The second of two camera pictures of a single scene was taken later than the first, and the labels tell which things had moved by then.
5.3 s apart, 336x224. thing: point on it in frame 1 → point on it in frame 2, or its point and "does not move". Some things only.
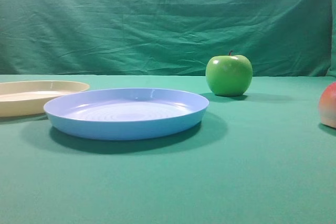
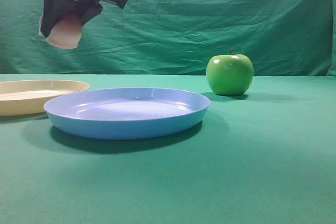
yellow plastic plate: [28, 97] does not move
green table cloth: [264, 156] does not move
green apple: [228, 75] does not move
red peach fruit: [327, 105] → [66, 32]
